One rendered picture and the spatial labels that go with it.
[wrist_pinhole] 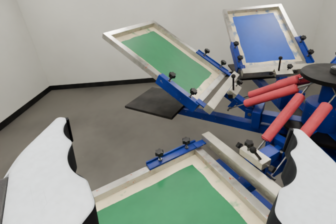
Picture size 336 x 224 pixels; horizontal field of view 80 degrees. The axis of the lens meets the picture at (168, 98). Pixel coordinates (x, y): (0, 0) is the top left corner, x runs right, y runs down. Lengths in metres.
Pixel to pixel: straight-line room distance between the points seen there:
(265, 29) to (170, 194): 1.74
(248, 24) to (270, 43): 0.30
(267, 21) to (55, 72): 4.36
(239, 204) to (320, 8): 4.52
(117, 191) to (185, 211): 0.33
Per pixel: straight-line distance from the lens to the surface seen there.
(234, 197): 1.00
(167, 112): 1.54
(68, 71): 5.10
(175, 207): 0.96
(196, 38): 4.36
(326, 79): 1.22
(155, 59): 1.45
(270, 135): 1.15
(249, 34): 2.14
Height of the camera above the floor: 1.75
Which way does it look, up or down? 27 degrees down
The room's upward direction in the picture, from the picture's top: 6 degrees counter-clockwise
